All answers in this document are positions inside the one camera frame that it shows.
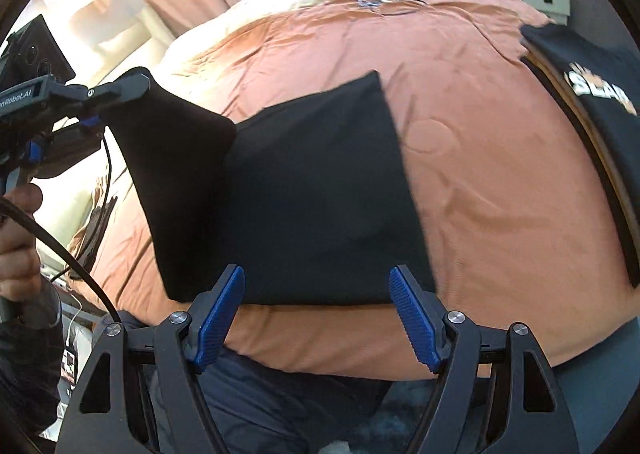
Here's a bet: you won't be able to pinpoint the black t-shirt with floral trim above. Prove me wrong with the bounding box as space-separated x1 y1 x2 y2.
102 68 438 307

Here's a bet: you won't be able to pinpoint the person's left hand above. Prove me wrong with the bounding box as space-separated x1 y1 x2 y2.
0 183 47 306

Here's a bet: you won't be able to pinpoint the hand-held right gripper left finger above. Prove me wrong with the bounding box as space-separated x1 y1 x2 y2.
59 264 247 454

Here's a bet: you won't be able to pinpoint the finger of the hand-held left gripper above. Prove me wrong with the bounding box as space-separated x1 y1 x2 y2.
82 67 152 110

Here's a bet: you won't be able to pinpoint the cream padded headboard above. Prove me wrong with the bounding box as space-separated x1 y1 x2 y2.
37 0 177 88

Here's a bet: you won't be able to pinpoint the orange blanket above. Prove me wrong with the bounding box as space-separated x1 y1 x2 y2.
67 0 632 381

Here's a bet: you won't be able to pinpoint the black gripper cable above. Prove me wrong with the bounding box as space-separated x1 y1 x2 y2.
0 197 123 327

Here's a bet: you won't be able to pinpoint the person's dark pants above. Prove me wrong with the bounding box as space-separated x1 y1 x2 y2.
117 309 403 454

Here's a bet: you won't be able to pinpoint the white printed card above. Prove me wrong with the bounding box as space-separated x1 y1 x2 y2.
56 319 97 401

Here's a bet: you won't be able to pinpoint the dark brown pouch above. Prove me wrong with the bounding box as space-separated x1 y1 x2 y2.
82 191 118 267

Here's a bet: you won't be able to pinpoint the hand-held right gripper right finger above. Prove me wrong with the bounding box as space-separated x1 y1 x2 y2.
388 264 581 454

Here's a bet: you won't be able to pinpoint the black printed folded t-shirt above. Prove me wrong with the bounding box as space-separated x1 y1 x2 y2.
519 22 640 175

